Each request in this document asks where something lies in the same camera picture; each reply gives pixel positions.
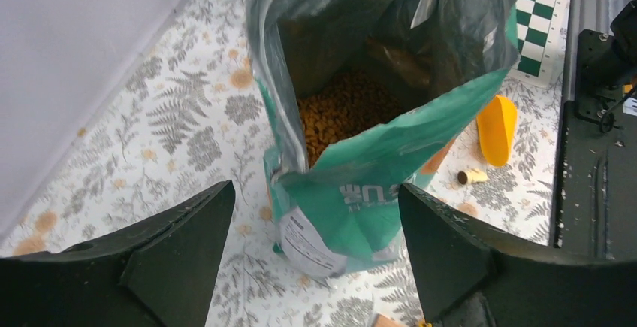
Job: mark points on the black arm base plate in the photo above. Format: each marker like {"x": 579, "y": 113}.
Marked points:
{"x": 594, "y": 208}

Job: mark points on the small cream toy piece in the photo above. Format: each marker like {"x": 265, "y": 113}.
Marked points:
{"x": 471, "y": 176}

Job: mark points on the green dog food bag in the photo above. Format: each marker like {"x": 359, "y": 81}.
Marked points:
{"x": 443, "y": 60}

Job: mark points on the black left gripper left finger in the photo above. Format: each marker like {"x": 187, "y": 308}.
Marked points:
{"x": 160, "y": 271}

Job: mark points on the green white checkerboard mat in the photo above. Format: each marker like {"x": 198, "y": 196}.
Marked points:
{"x": 538, "y": 27}

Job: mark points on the orange plastic scoop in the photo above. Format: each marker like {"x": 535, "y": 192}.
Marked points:
{"x": 496, "y": 125}

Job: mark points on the brown pet food kibble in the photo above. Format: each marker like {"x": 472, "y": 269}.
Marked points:
{"x": 349, "y": 104}

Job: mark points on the floral patterned table cloth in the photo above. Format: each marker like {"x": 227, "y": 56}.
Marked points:
{"x": 190, "y": 116}

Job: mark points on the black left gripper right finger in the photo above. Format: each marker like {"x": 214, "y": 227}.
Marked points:
{"x": 470, "y": 273}

